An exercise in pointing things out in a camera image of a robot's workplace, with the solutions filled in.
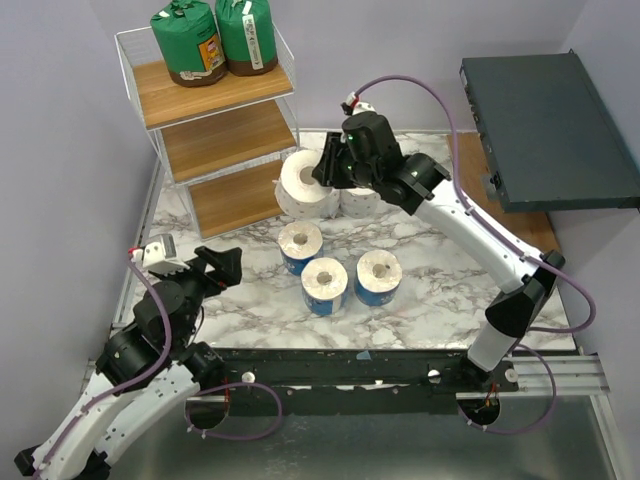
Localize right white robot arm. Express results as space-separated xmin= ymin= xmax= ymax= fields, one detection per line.
xmin=312 ymin=111 xmax=565 ymax=392

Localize blue wrapped roll left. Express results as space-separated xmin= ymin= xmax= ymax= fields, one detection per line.
xmin=277 ymin=221 xmax=324 ymax=276

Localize black mounting rail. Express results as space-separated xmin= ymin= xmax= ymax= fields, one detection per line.
xmin=164 ymin=347 xmax=521 ymax=419

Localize green roll white label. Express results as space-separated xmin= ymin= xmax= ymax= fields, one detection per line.
xmin=215 ymin=0 xmax=278 ymax=76

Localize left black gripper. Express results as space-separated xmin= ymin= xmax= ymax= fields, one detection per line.
xmin=156 ymin=246 xmax=242 ymax=348

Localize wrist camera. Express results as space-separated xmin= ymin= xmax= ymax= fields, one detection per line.
xmin=128 ymin=233 xmax=188 ymax=276
xmin=340 ymin=92 xmax=376 ymax=117

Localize blue wrapped roll centre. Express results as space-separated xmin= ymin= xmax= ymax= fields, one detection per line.
xmin=301 ymin=257 xmax=349 ymax=316

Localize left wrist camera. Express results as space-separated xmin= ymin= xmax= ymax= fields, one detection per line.
xmin=128 ymin=233 xmax=188 ymax=276

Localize wooden board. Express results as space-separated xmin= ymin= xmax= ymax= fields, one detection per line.
xmin=457 ymin=133 xmax=561 ymax=252

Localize green roll orange label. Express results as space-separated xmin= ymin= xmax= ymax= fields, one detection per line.
xmin=150 ymin=1 xmax=227 ymax=87

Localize dark teal metal box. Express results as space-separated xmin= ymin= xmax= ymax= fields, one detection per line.
xmin=460 ymin=51 xmax=639 ymax=213

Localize white patterned roll blue dots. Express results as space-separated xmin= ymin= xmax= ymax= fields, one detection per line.
xmin=275 ymin=150 xmax=332 ymax=219

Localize aluminium extrusion rail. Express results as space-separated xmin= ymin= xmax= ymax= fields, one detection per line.
xmin=87 ymin=164 xmax=614 ymax=401

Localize blue wrapped roll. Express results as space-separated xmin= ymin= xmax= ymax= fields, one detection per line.
xmin=277 ymin=221 xmax=324 ymax=276
xmin=301 ymin=257 xmax=349 ymax=316
xmin=354 ymin=250 xmax=403 ymax=306

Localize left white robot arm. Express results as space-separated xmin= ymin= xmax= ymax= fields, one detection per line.
xmin=14 ymin=236 xmax=242 ymax=479

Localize white wire wooden shelf unit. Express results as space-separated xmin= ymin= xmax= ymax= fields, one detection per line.
xmin=115 ymin=27 xmax=300 ymax=239

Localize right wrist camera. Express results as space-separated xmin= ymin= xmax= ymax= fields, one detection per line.
xmin=340 ymin=92 xmax=376 ymax=117

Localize blue wrapped roll right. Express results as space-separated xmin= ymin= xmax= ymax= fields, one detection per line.
xmin=354 ymin=250 xmax=403 ymax=306

